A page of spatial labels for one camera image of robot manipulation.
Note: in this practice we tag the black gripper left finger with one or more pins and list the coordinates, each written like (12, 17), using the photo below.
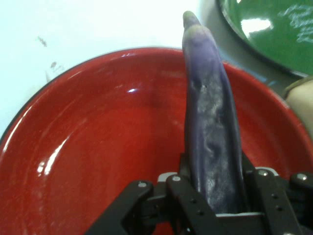
(176, 203)

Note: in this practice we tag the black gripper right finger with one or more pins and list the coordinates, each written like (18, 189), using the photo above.
(276, 203)

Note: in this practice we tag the purple toy eggplant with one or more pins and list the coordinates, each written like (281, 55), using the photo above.
(210, 110)

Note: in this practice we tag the red round plate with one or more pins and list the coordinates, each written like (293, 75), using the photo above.
(97, 147)

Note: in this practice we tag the beige toy potato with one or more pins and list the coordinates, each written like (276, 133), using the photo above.
(303, 107)

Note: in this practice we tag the green round plate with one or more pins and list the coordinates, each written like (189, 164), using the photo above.
(276, 36)

